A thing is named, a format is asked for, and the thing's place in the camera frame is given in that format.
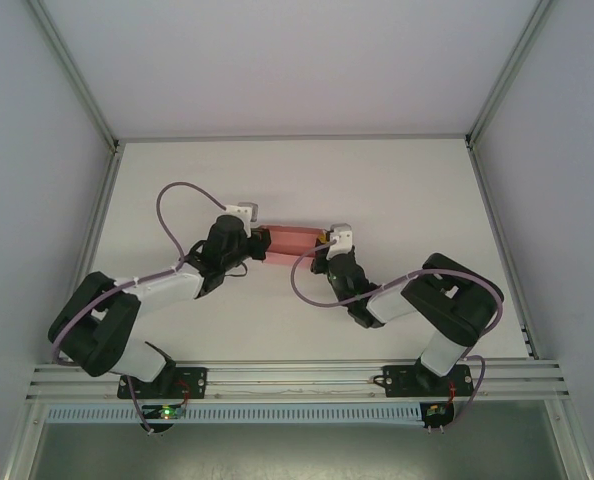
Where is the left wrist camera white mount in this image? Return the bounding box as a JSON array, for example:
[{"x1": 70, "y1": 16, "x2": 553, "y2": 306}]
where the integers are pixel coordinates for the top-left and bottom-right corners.
[{"x1": 224, "y1": 200, "x2": 261, "y2": 224}]

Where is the pink paper box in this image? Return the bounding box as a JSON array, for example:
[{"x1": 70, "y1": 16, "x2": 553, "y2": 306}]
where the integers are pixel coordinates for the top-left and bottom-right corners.
[{"x1": 256, "y1": 224, "x2": 329, "y2": 274}]

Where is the aluminium frame side rail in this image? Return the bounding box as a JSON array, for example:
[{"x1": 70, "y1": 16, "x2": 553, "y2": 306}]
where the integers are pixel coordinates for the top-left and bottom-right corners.
[
  {"x1": 465, "y1": 142, "x2": 542, "y2": 361},
  {"x1": 51, "y1": 142, "x2": 126, "y2": 365}
]

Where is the slotted grey cable duct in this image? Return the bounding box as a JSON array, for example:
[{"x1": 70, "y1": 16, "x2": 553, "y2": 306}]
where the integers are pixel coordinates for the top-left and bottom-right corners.
[{"x1": 44, "y1": 403, "x2": 424, "y2": 427}]

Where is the aluminium frame front post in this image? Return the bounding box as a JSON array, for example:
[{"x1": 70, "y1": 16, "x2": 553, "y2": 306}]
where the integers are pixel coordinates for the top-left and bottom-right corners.
[
  {"x1": 546, "y1": 399, "x2": 594, "y2": 480},
  {"x1": 1, "y1": 402, "x2": 48, "y2": 480}
]

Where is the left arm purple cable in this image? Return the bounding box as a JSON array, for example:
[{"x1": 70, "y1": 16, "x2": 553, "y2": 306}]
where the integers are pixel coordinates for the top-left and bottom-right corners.
[{"x1": 50, "y1": 181, "x2": 234, "y2": 437}]

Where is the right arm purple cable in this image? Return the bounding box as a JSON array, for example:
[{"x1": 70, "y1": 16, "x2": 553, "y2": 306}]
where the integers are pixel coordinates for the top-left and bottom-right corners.
[{"x1": 290, "y1": 238, "x2": 506, "y2": 436}]

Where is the grey metal sheet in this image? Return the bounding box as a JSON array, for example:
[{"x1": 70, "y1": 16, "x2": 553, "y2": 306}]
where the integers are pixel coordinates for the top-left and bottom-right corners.
[{"x1": 29, "y1": 422, "x2": 586, "y2": 480}]

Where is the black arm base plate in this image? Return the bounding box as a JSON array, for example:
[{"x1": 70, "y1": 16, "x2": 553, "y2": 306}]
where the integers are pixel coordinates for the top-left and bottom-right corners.
[
  {"x1": 115, "y1": 366, "x2": 209, "y2": 401},
  {"x1": 384, "y1": 364, "x2": 476, "y2": 400}
]

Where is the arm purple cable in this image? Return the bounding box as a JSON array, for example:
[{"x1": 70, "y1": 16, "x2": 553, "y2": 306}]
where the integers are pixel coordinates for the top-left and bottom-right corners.
[
  {"x1": 50, "y1": 181, "x2": 234, "y2": 437},
  {"x1": 290, "y1": 238, "x2": 506, "y2": 436}
]

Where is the aluminium mounting rail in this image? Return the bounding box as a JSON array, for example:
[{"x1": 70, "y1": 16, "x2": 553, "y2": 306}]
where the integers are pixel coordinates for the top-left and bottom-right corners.
[{"x1": 24, "y1": 359, "x2": 573, "y2": 405}]

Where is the aluminium frame corner post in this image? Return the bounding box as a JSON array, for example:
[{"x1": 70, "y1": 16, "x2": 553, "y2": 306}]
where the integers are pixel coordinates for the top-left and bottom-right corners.
[
  {"x1": 26, "y1": 0, "x2": 124, "y2": 154},
  {"x1": 464, "y1": 0, "x2": 553, "y2": 151}
]

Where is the small circuit board green light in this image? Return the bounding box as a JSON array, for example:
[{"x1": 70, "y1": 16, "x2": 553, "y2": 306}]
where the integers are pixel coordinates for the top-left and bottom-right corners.
[{"x1": 144, "y1": 405, "x2": 187, "y2": 421}]

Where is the aluminium frame back rail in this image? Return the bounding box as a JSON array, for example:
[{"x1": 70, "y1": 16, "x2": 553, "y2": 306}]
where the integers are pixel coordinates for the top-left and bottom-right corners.
[{"x1": 116, "y1": 131, "x2": 471, "y2": 146}]

